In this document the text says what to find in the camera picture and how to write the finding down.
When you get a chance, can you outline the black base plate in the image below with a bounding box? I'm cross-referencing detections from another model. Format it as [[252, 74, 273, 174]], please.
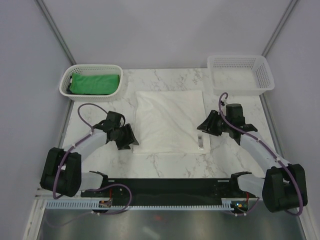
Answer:
[[79, 177, 258, 207]]

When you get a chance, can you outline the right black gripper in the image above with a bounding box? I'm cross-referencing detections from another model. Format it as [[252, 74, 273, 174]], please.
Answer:
[[196, 110, 232, 137]]

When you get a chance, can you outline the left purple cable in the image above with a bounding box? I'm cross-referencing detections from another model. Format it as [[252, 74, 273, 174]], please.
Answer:
[[52, 103, 111, 200]]

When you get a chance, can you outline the dark blue towel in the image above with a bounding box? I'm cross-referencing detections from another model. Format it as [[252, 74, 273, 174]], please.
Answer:
[[66, 78, 73, 95]]

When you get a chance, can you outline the left white plastic basket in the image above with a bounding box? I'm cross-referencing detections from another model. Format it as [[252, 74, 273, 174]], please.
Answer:
[[59, 64, 123, 102]]

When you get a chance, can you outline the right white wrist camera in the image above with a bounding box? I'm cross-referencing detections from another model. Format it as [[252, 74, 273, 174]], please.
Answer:
[[220, 98, 228, 107]]

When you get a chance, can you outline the white plastic basket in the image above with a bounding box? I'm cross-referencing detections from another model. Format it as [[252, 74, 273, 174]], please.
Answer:
[[207, 54, 275, 96], [59, 64, 123, 102]]

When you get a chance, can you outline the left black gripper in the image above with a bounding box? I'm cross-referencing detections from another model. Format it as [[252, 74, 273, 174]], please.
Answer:
[[113, 123, 139, 151]]

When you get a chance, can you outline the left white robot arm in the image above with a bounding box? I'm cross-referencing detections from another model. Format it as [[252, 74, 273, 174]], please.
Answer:
[[40, 111, 139, 199]]

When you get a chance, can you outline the white towel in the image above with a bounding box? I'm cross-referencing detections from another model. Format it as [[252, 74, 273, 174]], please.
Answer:
[[133, 90, 211, 154]]

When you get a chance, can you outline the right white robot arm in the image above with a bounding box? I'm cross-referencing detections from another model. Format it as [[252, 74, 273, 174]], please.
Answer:
[[197, 103, 308, 215]]

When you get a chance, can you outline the green towel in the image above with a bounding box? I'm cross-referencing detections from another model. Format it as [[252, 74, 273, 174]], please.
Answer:
[[70, 73, 120, 95]]

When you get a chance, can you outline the right white plastic basket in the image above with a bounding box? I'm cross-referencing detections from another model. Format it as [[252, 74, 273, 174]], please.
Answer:
[[207, 54, 275, 96]]

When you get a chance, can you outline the white slotted cable duct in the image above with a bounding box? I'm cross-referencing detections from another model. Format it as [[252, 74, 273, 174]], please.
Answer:
[[45, 199, 234, 211]]

